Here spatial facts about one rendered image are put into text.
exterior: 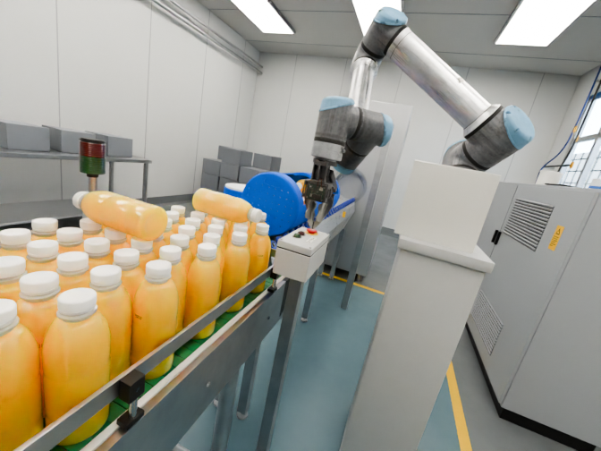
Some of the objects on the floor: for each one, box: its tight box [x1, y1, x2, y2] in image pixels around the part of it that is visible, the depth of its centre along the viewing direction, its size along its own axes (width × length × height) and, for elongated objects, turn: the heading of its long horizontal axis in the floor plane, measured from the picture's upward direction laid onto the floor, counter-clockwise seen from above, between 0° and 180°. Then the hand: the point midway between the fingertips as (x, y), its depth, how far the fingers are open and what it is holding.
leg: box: [329, 228, 345, 280], centre depth 316 cm, size 6×6×63 cm
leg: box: [236, 343, 261, 420], centre depth 134 cm, size 6×6×63 cm
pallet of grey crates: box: [200, 145, 282, 193], centre depth 526 cm, size 120×80×119 cm
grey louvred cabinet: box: [465, 182, 601, 451], centre depth 245 cm, size 54×215×145 cm, turn 123°
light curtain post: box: [340, 123, 394, 310], centre depth 245 cm, size 6×6×170 cm
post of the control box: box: [256, 278, 304, 451], centre depth 98 cm, size 4×4×100 cm
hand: (314, 224), depth 87 cm, fingers closed
